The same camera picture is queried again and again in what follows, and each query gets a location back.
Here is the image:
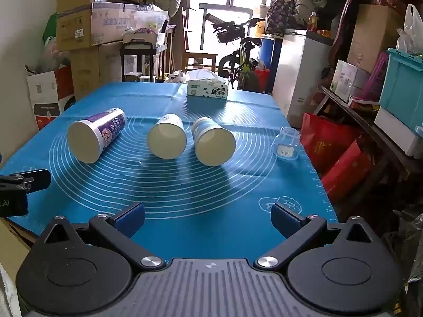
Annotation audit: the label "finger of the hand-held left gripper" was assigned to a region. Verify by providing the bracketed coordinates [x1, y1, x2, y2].
[9, 169, 52, 194]

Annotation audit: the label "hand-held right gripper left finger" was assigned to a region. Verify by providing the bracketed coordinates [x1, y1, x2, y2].
[39, 202, 166, 270]

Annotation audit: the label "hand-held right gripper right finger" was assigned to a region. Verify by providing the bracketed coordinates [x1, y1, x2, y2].
[254, 202, 381, 270]

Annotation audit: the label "purple paper cup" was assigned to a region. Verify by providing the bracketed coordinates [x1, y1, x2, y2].
[67, 108, 127, 164]

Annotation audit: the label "clear plastic cup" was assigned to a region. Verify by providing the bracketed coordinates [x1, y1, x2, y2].
[270, 126, 301, 161]

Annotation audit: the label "white blue paper cup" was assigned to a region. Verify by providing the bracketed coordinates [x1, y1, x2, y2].
[147, 114, 188, 159]
[192, 117, 237, 167]

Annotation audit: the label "blue silicone mat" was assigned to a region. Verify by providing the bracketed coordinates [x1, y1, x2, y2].
[0, 81, 338, 239]

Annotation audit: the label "red gift bag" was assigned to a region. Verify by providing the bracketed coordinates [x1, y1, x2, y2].
[320, 138, 375, 204]
[300, 112, 360, 174]

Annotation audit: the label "stacked brown cardboard boxes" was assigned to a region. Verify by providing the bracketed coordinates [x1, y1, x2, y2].
[69, 41, 125, 102]

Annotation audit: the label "dark wooden side table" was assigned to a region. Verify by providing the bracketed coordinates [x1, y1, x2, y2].
[319, 85, 423, 189]

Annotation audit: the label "white chest freezer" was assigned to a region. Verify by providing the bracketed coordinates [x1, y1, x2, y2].
[272, 29, 335, 129]

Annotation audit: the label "red bucket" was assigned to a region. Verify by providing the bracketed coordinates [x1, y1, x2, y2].
[254, 68, 270, 94]

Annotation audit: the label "white foam box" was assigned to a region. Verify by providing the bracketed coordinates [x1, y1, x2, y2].
[373, 107, 423, 160]

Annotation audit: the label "crumpled clear plastic bag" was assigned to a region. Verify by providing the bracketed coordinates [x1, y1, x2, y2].
[164, 69, 191, 84]

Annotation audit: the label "white tissue box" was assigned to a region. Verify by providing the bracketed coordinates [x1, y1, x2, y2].
[187, 78, 229, 101]

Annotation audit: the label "white green carton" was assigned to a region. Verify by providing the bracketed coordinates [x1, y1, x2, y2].
[332, 60, 359, 104]

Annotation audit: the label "green bag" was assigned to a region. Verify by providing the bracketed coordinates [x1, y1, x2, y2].
[43, 13, 59, 44]

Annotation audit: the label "black utility cart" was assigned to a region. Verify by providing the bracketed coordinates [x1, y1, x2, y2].
[119, 39, 169, 83]

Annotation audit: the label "pink plastic rack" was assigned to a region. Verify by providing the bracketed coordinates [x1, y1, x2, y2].
[365, 52, 391, 102]

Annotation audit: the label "blue barrel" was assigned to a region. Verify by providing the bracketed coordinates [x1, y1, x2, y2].
[257, 34, 283, 71]

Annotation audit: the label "black bicycle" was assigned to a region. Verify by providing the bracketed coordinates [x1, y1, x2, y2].
[204, 13, 269, 92]

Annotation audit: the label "wooden chair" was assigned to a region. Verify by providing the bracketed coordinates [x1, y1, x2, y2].
[181, 7, 219, 74]

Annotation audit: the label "white printed cardboard box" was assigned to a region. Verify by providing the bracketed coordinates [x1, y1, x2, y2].
[90, 1, 169, 46]

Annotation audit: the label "teal storage crate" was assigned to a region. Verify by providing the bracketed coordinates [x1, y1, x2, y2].
[378, 48, 423, 130]

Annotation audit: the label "floral cloth bundle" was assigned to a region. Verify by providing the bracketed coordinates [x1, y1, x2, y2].
[266, 0, 302, 38]

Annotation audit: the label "large brown cardboard box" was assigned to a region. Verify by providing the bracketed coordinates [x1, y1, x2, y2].
[346, 4, 414, 74]

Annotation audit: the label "white plastic bag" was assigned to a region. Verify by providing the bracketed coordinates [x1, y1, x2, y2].
[396, 4, 423, 54]

